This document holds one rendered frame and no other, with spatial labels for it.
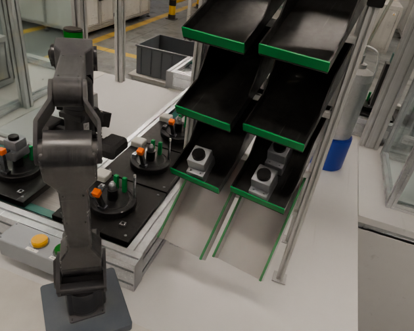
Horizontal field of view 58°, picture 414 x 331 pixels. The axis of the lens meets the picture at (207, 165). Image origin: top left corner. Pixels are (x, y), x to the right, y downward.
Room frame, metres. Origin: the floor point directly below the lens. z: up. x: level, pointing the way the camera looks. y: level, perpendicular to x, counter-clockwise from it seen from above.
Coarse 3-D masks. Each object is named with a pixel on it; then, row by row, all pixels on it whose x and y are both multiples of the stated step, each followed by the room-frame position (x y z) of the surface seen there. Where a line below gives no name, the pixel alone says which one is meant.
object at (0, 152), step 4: (0, 148) 0.88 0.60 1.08; (4, 148) 0.88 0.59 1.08; (0, 152) 0.87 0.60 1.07; (4, 152) 0.88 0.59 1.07; (8, 152) 0.89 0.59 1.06; (0, 156) 0.88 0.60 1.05; (4, 156) 0.88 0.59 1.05; (0, 160) 0.88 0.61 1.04; (4, 160) 0.88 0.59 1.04; (4, 164) 0.87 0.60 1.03; (4, 168) 0.87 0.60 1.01
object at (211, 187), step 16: (208, 128) 0.85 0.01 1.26; (240, 128) 0.85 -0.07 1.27; (192, 144) 0.80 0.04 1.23; (208, 144) 0.80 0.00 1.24; (224, 144) 0.80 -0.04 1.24; (240, 144) 0.80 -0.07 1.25; (176, 160) 0.74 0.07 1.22; (224, 160) 0.76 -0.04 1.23; (208, 176) 0.72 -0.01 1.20; (224, 176) 0.71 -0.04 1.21
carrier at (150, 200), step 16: (112, 176) 0.97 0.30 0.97; (112, 192) 0.82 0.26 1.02; (128, 192) 0.88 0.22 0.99; (144, 192) 0.91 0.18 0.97; (160, 192) 0.92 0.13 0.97; (96, 208) 0.78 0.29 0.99; (112, 208) 0.79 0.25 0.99; (128, 208) 0.80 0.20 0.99; (144, 208) 0.84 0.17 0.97; (96, 224) 0.74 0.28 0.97; (112, 224) 0.75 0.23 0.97; (128, 224) 0.76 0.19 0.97; (144, 224) 0.78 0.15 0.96; (112, 240) 0.70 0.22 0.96; (128, 240) 0.70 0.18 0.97
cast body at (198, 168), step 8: (192, 152) 0.71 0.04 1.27; (200, 152) 0.70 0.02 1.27; (208, 152) 0.71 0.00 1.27; (192, 160) 0.69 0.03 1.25; (200, 160) 0.69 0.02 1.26; (208, 160) 0.71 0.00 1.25; (192, 168) 0.71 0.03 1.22; (200, 168) 0.69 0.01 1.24; (208, 168) 0.71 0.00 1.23; (192, 176) 0.70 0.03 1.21; (200, 176) 0.69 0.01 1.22
